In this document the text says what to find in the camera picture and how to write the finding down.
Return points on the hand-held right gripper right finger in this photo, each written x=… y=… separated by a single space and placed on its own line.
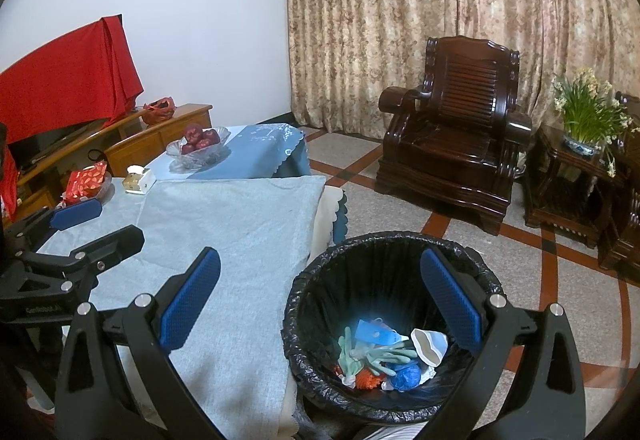
x=450 y=300

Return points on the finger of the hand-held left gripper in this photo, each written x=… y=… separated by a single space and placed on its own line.
x=120 y=242
x=75 y=214

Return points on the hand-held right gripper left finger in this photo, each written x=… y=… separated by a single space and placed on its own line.
x=192 y=300

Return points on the blue and white paper cup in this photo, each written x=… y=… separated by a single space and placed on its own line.
x=427 y=345

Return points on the white tissue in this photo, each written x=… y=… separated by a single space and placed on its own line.
x=427 y=374

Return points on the light blue packet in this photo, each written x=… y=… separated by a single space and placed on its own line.
x=372 y=330

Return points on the blue plastic bag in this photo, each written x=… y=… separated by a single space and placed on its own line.
x=406 y=376

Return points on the bin with black liner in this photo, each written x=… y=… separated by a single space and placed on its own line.
x=350 y=280

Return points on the orange foam fruit net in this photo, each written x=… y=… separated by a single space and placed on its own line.
x=367 y=379

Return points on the red patterned gift box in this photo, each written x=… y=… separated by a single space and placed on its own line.
x=82 y=182

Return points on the red gift packet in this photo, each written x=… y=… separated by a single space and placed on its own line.
x=106 y=192

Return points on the gold and white tissue box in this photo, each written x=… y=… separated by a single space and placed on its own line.
x=137 y=182

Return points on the black television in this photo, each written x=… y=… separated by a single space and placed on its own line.
x=45 y=145

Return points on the wooden television cabinet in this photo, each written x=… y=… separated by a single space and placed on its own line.
x=150 y=145

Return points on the glass fruit bowl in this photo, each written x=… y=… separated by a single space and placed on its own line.
x=200 y=161

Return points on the red apple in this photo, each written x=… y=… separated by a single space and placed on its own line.
x=193 y=132
x=212 y=136
x=187 y=149

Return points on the red mesh bag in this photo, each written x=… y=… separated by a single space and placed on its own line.
x=159 y=112

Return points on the red cloth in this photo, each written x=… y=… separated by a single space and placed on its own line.
x=65 y=75

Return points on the cream cover with blue trim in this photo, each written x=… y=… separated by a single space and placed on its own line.
x=327 y=210

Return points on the blue tablecloth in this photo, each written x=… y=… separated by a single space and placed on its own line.
x=260 y=150

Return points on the dark wooden side table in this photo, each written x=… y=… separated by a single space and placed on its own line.
x=555 y=160

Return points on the flowering plant in blue-white pot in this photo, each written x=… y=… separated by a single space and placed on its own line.
x=585 y=120

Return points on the beige patterned curtain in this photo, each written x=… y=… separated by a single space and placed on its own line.
x=400 y=20

